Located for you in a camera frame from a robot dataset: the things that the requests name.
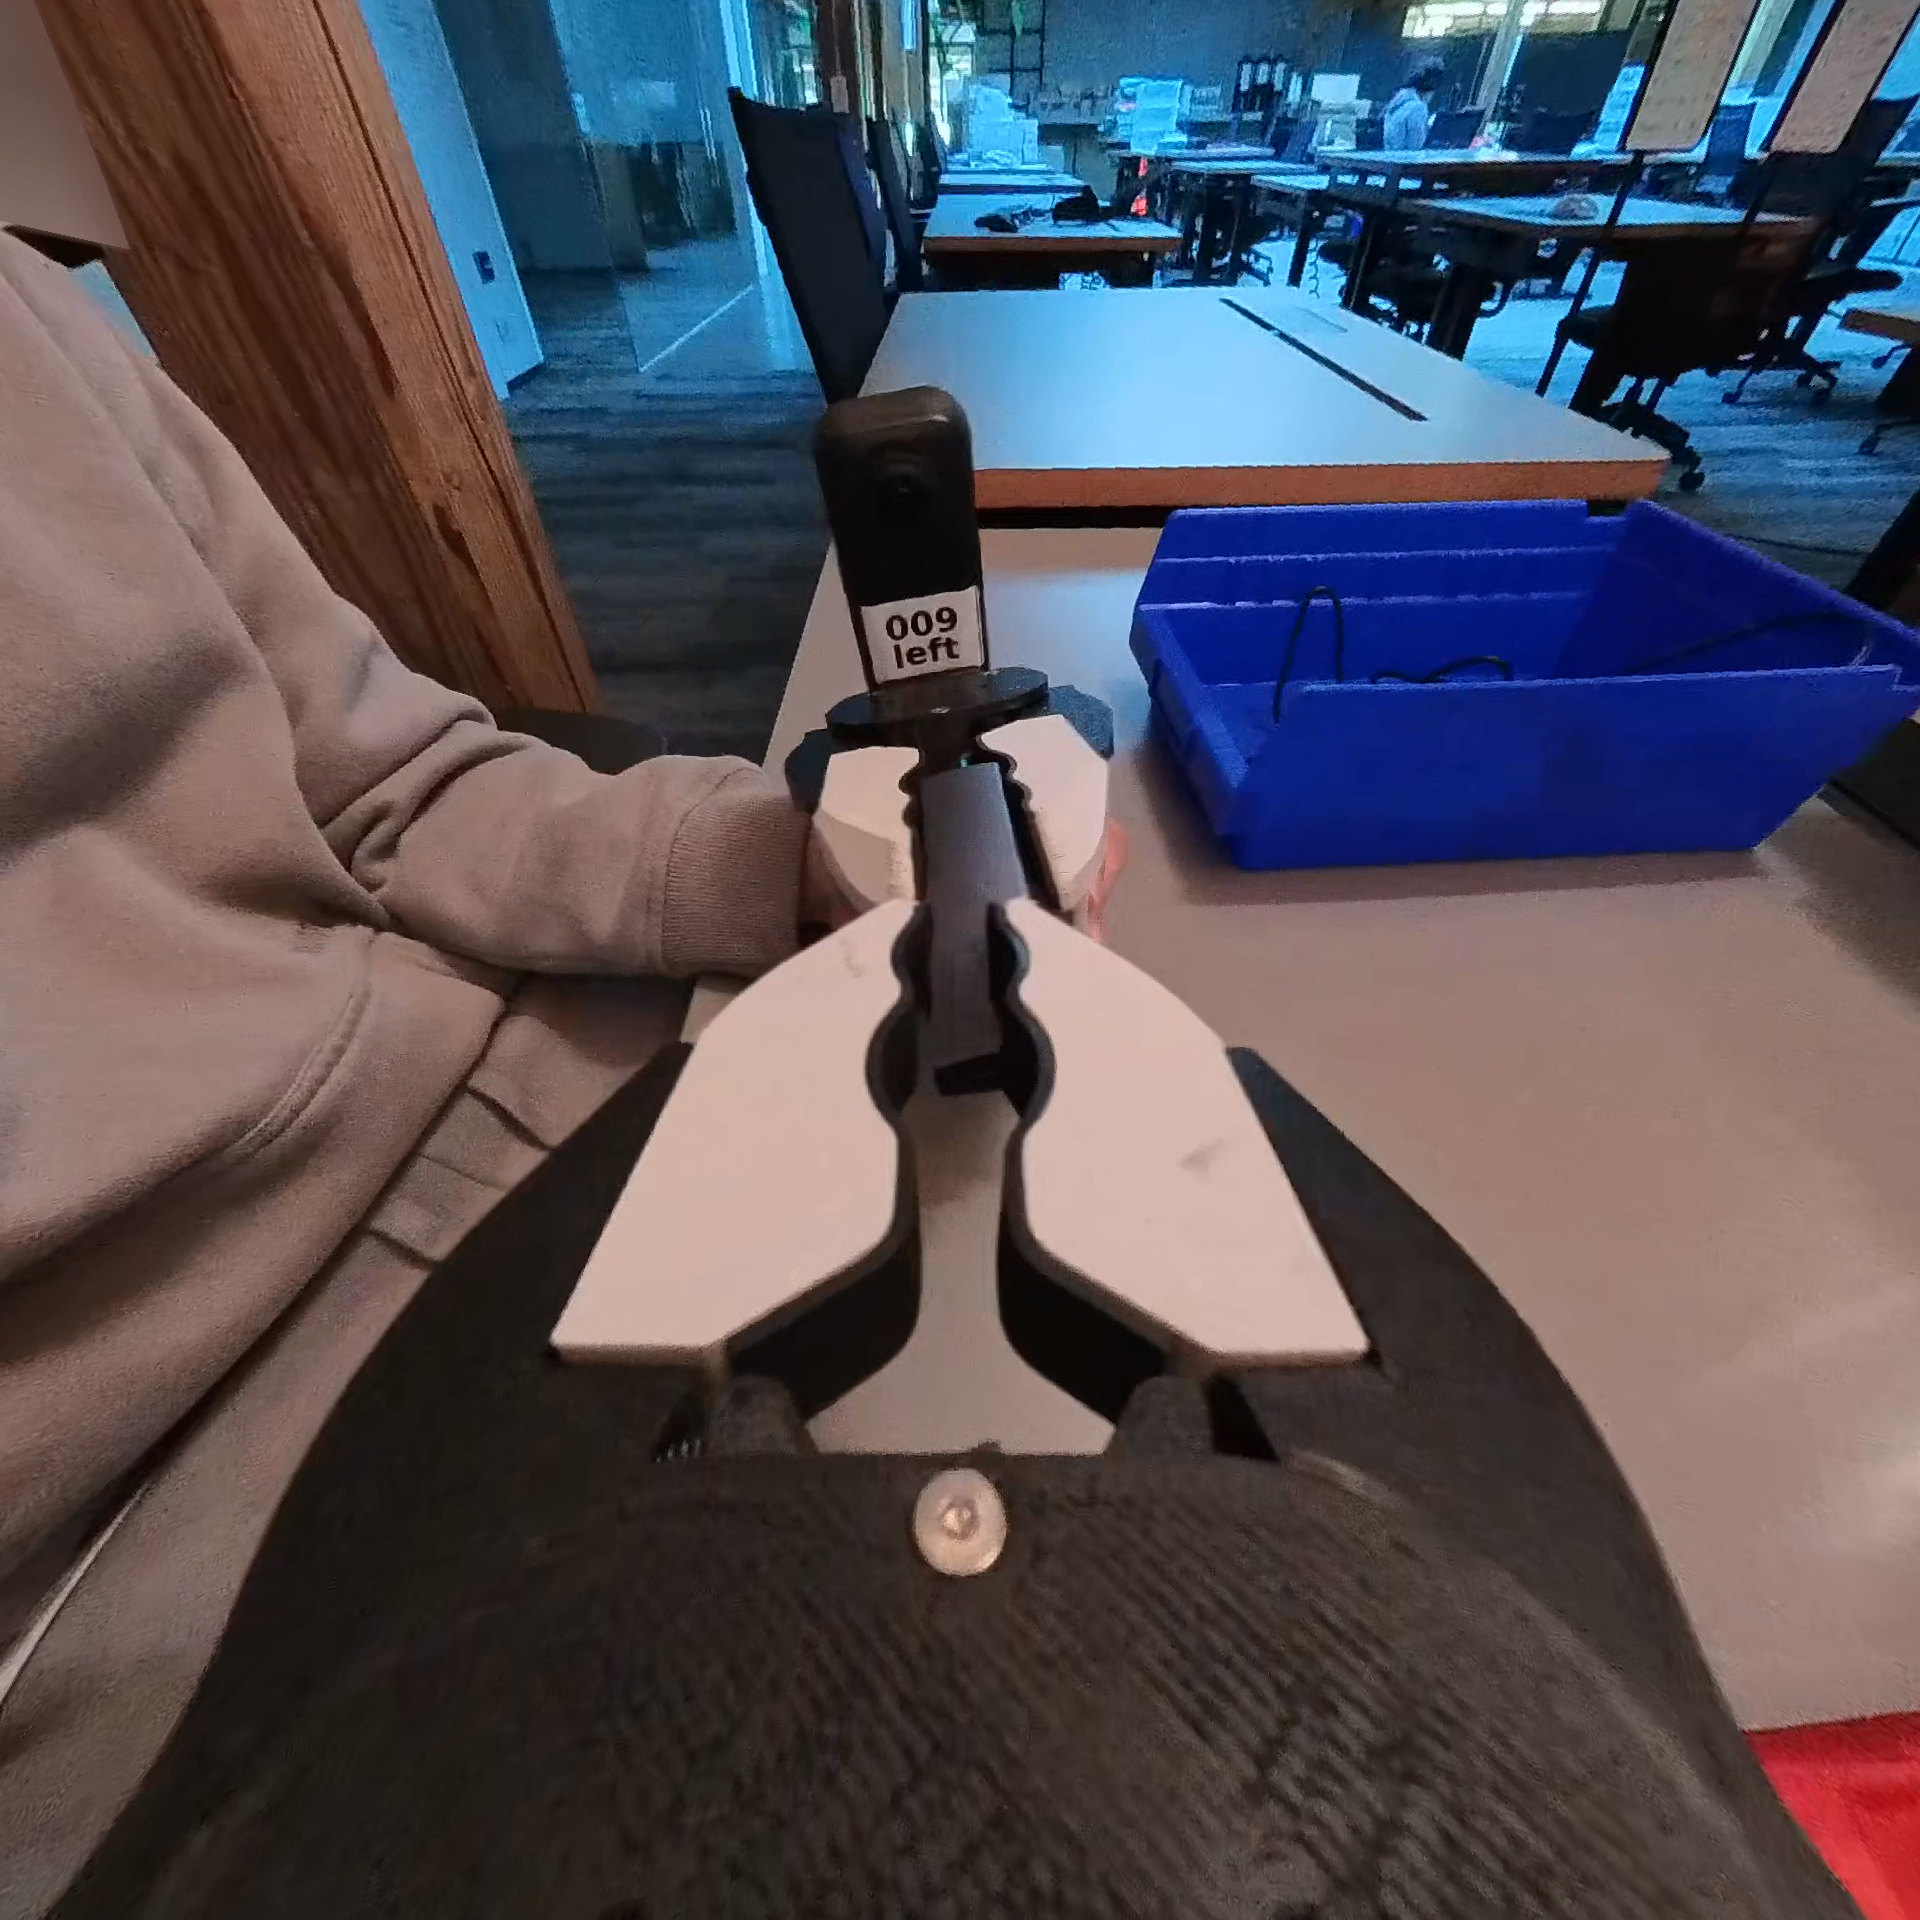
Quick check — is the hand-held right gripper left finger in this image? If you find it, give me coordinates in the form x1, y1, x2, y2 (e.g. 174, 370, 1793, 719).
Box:
549, 901, 923, 1403

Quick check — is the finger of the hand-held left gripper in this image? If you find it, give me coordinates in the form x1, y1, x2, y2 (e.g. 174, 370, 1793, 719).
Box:
1007, 713, 1115, 917
809, 747, 923, 914

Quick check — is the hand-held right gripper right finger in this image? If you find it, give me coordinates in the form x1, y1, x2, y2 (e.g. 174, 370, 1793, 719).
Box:
995, 896, 1374, 1425

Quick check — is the grey usb hub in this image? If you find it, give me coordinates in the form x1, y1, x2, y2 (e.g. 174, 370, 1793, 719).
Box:
907, 757, 1037, 1096

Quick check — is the red plastic bin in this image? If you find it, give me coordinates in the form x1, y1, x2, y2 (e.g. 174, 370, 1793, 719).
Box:
1747, 1727, 1920, 1920

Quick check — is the person's left forearm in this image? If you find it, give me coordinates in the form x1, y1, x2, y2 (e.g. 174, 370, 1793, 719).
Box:
321, 720, 819, 976

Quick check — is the white table wooden edge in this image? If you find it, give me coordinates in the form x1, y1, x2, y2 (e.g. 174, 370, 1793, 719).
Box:
861, 286, 1673, 513

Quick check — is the black office chair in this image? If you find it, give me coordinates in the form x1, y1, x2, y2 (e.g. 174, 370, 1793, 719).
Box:
727, 87, 903, 405

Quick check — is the blue plastic bin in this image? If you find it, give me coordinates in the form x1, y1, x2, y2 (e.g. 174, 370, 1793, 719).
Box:
1126, 498, 1920, 877

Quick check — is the person's clothed body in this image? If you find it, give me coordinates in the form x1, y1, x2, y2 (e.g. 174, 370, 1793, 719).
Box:
0, 225, 812, 1920

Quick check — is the wooden pillar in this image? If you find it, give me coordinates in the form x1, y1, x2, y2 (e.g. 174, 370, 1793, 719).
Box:
37, 0, 600, 713

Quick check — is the thin black cable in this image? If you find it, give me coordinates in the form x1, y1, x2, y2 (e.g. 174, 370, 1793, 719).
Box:
1271, 586, 1877, 726

